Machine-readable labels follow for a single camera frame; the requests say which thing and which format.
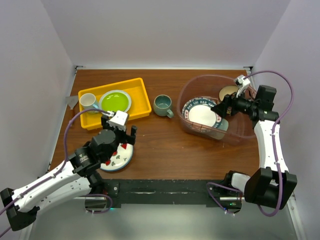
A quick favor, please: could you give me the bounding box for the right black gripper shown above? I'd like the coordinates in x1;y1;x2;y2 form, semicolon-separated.
210;87;258;119

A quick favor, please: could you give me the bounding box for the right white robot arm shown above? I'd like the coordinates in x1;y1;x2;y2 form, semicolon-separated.
211;85;298;212

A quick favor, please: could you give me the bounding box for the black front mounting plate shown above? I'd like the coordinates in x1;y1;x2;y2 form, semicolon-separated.
90;179;243;210

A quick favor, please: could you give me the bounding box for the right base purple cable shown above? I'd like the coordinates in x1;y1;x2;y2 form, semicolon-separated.
205;182;241;216

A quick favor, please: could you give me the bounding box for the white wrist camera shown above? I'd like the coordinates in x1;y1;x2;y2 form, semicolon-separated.
108;110;129;132
234;75;251;98

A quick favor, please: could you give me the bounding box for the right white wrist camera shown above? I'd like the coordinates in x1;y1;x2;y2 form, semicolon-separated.
234;75;251;98

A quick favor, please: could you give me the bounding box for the metal scraper wooden handle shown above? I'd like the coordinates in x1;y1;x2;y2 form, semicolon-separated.
65;95;79;110

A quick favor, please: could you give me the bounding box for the white light-blue mug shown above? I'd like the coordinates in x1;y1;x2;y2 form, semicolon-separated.
79;93;99;114

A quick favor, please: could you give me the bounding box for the yellow plastic tray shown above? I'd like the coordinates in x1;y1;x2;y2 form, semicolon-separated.
78;78;151;120

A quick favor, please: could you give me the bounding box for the light-blue scalloped plate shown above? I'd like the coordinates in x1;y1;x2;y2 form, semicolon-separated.
99;90;132;113

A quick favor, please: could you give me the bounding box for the light-teal divided rectangular dish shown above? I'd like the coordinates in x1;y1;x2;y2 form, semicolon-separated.
207;119;229;140

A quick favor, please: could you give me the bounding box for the brown floral cream-inside bowl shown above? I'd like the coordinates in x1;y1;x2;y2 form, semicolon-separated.
218;85;239;104

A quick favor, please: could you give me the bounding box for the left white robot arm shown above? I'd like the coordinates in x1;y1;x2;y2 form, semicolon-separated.
0;111;137;231

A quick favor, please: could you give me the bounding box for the teal speckled ceramic mug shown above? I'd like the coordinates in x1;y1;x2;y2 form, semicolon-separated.
153;94;174;119

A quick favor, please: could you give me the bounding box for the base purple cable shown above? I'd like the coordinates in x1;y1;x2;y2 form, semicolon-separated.
205;182;241;216
84;193;113;215

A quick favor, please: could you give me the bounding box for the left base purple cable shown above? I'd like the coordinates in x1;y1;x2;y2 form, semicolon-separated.
84;193;113;215

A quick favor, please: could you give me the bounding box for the light-blue bottom plate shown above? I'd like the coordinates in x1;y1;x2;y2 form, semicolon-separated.
181;97;222;128

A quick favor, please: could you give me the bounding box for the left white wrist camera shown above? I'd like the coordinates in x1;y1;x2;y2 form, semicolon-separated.
108;110;129;132

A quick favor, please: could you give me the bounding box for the clear pink plastic bin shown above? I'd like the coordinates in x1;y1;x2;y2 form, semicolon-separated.
176;74;256;145

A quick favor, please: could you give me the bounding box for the white watermelon plate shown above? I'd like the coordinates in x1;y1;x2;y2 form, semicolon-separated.
100;143;134;172

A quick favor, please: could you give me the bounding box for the green plate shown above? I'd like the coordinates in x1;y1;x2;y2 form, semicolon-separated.
101;91;129;112

